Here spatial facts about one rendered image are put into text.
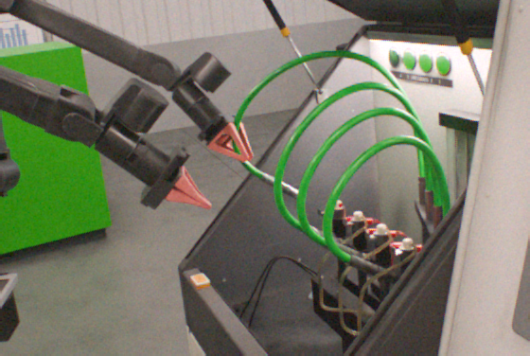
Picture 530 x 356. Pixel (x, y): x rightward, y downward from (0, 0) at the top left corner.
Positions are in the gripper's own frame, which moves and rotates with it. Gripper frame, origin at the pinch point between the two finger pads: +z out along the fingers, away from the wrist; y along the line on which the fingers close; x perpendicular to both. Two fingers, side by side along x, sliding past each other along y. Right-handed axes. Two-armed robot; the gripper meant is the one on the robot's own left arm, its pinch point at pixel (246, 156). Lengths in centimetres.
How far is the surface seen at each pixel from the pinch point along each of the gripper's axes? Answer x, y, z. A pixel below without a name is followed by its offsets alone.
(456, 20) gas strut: -45, -29, 15
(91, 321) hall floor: 168, 159, -33
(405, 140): -27.0, -21.4, 21.1
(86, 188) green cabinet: 170, 249, -113
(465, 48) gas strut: -43, -27, 18
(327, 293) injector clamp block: 7.3, -0.8, 30.8
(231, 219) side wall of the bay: 18.9, 18.6, 3.9
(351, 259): -8.2, -24.8, 28.5
